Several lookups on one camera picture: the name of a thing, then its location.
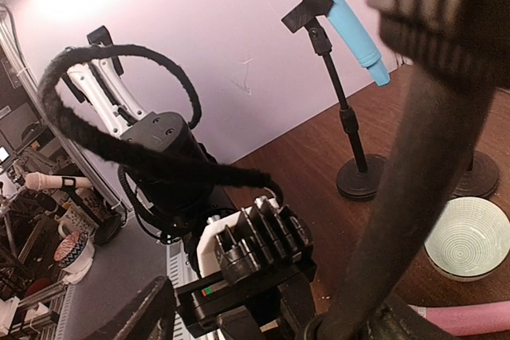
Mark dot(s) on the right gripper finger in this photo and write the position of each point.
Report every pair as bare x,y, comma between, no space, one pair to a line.
153,308

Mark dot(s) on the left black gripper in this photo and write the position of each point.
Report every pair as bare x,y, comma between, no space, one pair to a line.
240,310

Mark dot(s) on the black microphone stand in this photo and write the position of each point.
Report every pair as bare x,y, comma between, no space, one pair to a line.
460,56
480,179
358,179

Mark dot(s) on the pink toy microphone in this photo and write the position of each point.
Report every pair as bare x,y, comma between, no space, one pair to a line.
468,320

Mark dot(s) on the blue toy microphone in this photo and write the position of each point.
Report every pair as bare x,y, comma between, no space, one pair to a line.
350,29

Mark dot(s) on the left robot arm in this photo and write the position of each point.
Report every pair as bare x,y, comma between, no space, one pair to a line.
83,97

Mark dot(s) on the light green ceramic bowl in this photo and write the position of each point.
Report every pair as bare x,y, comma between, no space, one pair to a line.
470,239

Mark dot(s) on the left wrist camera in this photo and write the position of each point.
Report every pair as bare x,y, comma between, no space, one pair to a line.
264,237

